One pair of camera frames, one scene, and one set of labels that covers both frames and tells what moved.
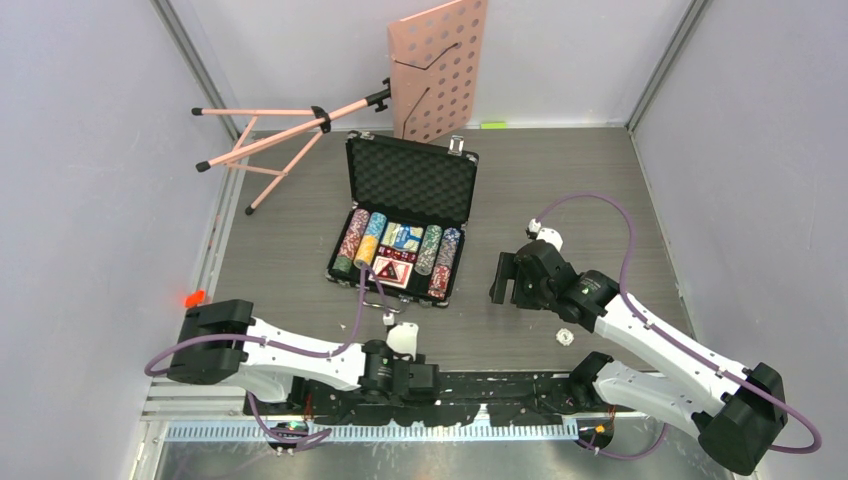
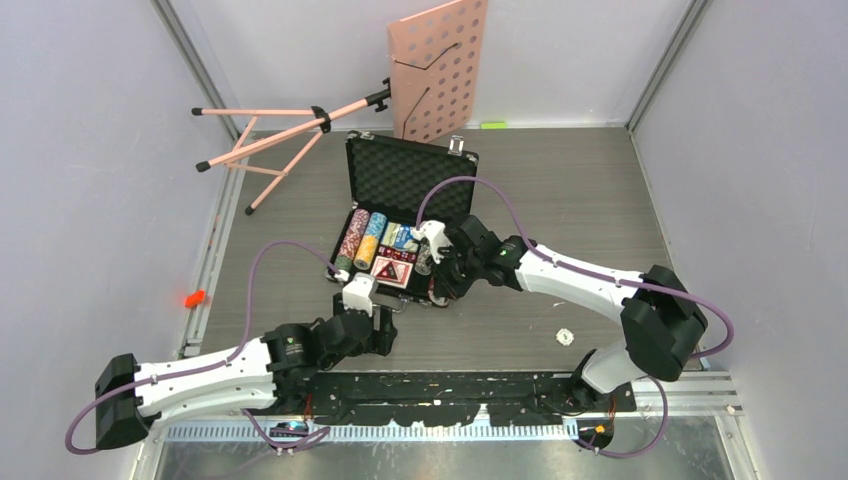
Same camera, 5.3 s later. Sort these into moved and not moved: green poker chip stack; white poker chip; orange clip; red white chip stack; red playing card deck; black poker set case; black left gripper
Moved: black left gripper
Not moved: green poker chip stack; orange clip; red playing card deck; red white chip stack; black poker set case; white poker chip
